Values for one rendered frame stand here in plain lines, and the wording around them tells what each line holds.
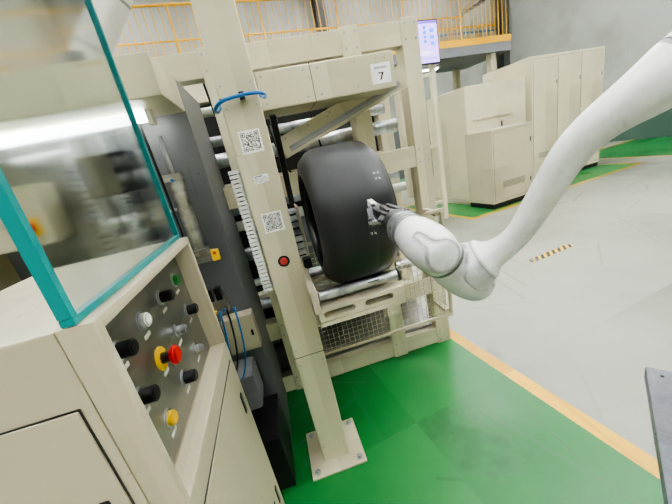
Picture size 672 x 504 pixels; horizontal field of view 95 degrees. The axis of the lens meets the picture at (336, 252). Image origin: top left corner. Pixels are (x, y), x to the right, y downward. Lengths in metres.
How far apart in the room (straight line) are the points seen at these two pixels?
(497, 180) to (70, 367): 5.61
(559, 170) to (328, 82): 1.05
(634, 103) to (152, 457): 0.92
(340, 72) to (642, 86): 1.09
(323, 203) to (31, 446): 0.83
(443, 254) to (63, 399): 0.66
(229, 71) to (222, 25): 0.13
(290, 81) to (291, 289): 0.86
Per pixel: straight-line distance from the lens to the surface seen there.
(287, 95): 1.46
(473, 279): 0.77
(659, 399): 1.22
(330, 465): 1.81
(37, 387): 0.61
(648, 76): 0.69
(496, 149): 5.70
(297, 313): 1.31
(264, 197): 1.17
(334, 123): 1.61
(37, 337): 0.58
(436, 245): 0.65
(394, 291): 1.27
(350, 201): 1.03
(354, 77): 1.53
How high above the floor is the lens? 1.42
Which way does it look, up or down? 18 degrees down
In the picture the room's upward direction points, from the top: 12 degrees counter-clockwise
